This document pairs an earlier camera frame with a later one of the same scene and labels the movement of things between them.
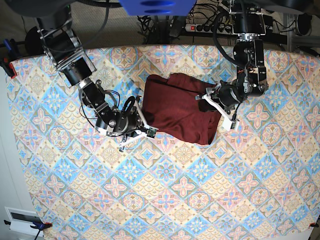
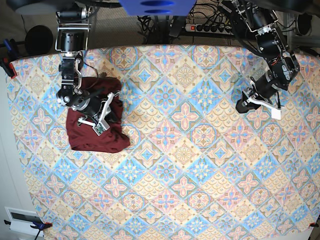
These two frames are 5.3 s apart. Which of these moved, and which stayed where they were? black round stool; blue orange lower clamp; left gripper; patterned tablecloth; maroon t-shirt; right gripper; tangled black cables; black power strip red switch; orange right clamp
Moved: right gripper; maroon t-shirt; left gripper
Stayed: black round stool; blue orange lower clamp; black power strip red switch; patterned tablecloth; orange right clamp; tangled black cables
